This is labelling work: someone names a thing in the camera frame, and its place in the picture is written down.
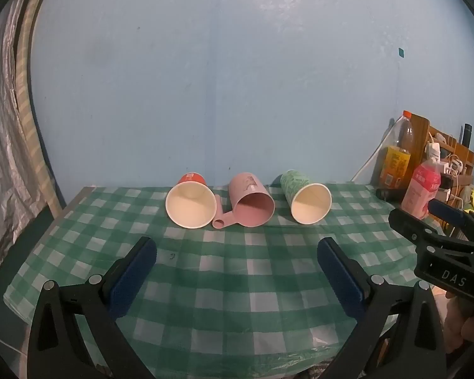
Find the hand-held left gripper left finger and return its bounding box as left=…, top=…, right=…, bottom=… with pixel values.
left=27, top=237, right=157, bottom=379

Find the striped beige frame strip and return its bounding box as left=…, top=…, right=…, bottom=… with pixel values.
left=15, top=0, right=64, bottom=222

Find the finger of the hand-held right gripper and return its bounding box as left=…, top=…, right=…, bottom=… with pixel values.
left=427, top=198, right=474, bottom=242
left=389, top=207, right=440, bottom=248

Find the green checked tablecloth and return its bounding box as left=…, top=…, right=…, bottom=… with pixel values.
left=3, top=183, right=453, bottom=379

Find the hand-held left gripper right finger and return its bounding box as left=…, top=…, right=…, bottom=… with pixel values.
left=317, top=237, right=447, bottom=379

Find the white cable bundle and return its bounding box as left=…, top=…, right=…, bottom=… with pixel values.
left=427, top=131, right=466, bottom=178

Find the white wall cable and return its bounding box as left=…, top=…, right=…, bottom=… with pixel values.
left=350, top=116, right=404, bottom=184

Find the silver foil curtain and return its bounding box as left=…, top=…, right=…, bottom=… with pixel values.
left=0, top=0, right=60, bottom=281

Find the orange drink bottle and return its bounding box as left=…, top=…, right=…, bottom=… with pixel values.
left=379, top=111, right=415, bottom=190

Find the wooden rack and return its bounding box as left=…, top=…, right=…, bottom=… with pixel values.
left=373, top=114, right=474, bottom=192

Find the pink plastic cup with handle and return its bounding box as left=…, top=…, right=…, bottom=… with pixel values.
left=212, top=172, right=276, bottom=230

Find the red paper cup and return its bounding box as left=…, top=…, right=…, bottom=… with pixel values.
left=165, top=171, right=217, bottom=229

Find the green patterned paper cup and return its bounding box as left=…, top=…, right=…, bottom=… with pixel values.
left=280, top=169, right=332, bottom=225

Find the pink drink bottle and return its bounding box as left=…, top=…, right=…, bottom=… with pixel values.
left=401, top=142, right=442, bottom=220

